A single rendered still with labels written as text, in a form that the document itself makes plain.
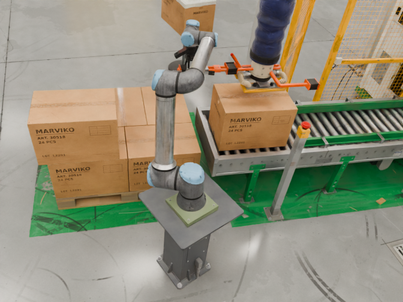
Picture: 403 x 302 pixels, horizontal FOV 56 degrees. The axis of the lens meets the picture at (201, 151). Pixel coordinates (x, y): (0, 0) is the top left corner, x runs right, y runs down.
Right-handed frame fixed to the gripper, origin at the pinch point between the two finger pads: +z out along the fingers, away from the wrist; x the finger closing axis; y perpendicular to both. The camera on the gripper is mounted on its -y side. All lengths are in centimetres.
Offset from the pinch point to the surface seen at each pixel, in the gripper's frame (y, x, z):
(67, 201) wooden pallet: -98, -19, 111
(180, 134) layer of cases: 1, 6, 68
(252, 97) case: 57, 0, 27
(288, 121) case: 83, -19, 40
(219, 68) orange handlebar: 24.4, -1.5, -1.0
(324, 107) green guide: 145, 23, 62
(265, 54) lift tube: 55, -8, -15
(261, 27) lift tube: 50, -2, -33
